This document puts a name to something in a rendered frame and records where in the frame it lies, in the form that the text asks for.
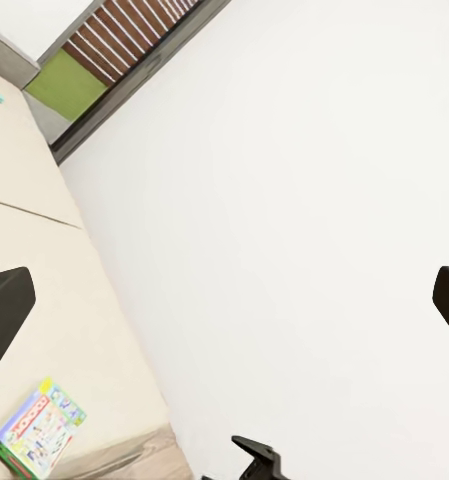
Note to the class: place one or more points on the door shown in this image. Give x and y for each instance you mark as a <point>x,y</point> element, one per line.
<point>101,58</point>

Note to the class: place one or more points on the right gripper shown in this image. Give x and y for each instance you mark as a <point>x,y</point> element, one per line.
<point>270,468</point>

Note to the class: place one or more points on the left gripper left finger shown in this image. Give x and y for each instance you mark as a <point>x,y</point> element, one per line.
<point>17,298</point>

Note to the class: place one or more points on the bed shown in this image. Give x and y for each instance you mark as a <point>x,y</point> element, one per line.
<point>77,333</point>

